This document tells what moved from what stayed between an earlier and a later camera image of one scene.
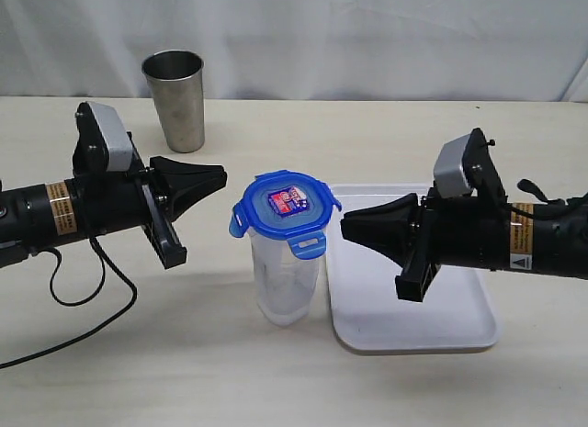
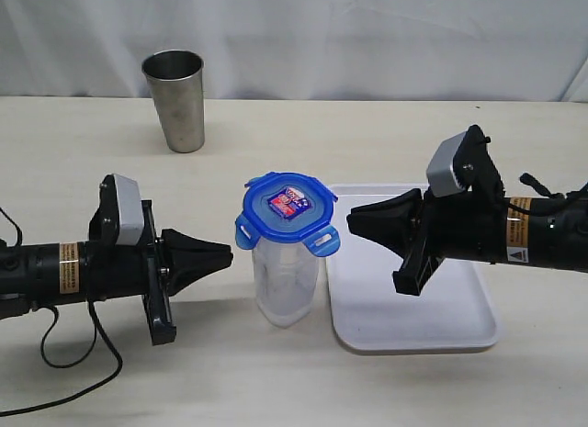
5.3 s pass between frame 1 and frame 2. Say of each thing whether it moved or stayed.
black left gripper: moved
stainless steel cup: stayed
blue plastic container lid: moved
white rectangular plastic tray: stayed
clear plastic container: moved
